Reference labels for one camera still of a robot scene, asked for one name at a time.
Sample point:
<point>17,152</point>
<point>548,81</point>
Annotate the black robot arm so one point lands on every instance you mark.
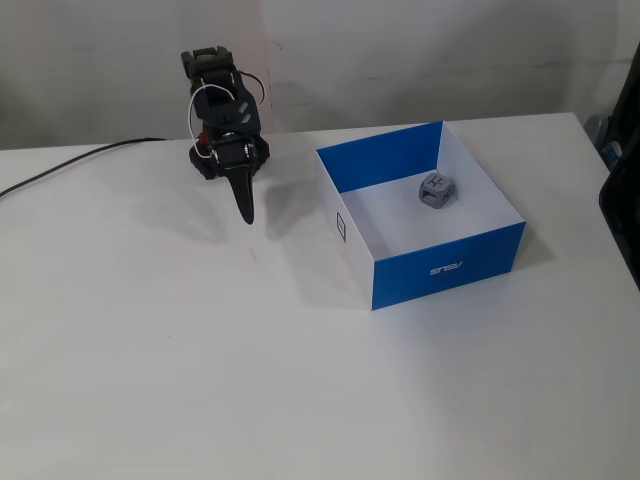
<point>207,60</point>

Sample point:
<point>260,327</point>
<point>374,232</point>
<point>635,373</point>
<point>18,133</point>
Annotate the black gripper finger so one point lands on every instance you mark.
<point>238,192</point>
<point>248,192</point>

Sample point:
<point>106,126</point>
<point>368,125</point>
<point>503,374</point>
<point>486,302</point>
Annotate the gray object with blue label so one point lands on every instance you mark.
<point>596,130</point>

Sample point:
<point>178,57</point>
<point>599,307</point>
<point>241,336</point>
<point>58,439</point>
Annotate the gray hollow block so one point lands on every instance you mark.
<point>435,192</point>

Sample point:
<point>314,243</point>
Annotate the black plastic case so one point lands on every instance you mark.
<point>622,225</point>

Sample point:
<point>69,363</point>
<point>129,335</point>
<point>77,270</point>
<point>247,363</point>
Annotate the blue and white cardboard box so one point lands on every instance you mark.
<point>440,272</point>

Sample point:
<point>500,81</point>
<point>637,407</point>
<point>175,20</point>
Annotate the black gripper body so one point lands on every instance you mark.
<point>231,153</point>

